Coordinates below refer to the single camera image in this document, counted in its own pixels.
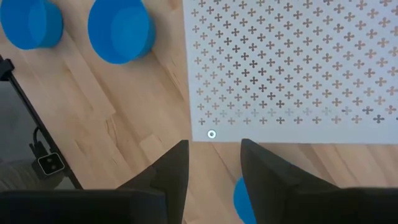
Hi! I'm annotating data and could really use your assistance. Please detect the blue mini bowl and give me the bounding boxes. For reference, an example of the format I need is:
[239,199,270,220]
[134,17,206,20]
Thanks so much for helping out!
[0,0,65,50]
[233,176,258,224]
[87,0,157,65]

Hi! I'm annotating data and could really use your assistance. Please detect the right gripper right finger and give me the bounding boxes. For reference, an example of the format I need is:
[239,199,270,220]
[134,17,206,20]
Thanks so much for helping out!
[240,138,341,224]

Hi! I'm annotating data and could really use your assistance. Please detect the white perforated metal rack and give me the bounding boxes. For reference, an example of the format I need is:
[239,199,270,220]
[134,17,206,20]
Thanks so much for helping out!
[182,0,398,146]

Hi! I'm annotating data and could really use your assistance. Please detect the small white-framed camera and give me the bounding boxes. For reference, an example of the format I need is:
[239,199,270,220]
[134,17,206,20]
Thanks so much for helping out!
[30,141,66,180]

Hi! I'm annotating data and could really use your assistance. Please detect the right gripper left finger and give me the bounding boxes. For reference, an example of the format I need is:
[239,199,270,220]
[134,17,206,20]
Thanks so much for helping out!
[117,139,190,224]

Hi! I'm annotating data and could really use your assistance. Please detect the black camera cable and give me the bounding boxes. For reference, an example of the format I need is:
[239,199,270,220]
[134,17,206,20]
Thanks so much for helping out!
[29,126,44,156]

